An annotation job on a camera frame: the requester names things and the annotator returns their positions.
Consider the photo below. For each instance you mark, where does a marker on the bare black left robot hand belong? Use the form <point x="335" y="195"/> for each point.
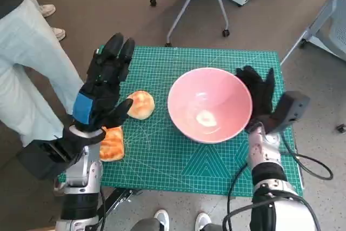
<point x="105" y="85"/>

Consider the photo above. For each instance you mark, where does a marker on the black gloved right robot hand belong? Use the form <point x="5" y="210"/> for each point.
<point x="260" y="93"/>

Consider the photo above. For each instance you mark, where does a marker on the round toy bread bun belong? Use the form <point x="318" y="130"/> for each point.
<point x="142" y="105"/>

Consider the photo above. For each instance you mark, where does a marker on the pink bowl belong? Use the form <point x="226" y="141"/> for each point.
<point x="211" y="98"/>

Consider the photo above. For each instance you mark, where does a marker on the long braided toy bread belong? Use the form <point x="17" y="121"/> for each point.
<point x="113" y="144"/>

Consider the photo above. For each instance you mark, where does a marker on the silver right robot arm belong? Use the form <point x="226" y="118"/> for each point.
<point x="265" y="150"/>

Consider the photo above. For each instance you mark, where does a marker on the person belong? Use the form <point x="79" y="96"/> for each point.
<point x="48" y="10"/>
<point x="27" y="66"/>

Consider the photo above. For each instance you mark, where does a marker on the small black floor object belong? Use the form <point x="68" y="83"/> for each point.
<point x="342" y="128"/>

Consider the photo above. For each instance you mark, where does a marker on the green cutting mat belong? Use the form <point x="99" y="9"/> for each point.
<point x="162" y="160"/>

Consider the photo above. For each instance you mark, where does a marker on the white shoe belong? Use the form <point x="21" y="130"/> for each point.
<point x="203" y="218"/>
<point x="162" y="218"/>

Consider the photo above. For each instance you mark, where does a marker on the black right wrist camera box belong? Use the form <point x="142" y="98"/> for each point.
<point x="292" y="106"/>

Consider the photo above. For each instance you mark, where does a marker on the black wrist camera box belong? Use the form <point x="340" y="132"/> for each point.
<point x="40" y="158"/>
<point x="292" y="106"/>

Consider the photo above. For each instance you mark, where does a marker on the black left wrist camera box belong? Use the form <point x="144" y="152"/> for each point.
<point x="40" y="158"/>

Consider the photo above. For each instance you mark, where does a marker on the black table frame bracket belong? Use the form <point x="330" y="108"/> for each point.
<point x="124" y="195"/>

